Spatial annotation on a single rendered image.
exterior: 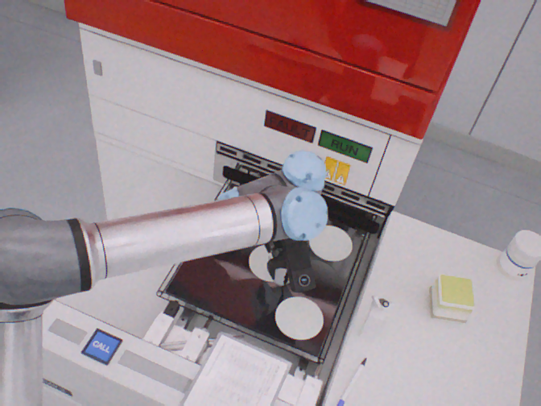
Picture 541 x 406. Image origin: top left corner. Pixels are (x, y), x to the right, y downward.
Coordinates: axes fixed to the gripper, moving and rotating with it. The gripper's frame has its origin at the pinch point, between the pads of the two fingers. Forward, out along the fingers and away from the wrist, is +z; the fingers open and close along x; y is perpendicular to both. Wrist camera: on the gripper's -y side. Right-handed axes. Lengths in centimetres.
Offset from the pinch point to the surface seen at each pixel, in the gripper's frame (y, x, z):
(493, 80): 98, -152, 47
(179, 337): -3.9, 24.1, 3.3
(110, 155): 61, 26, 14
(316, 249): 7.1, -11.4, 1.3
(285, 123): 27.9, -9.1, -19.4
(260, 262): 7.5, 2.4, 1.2
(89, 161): 136, 26, 91
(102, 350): -6.2, 39.4, -5.2
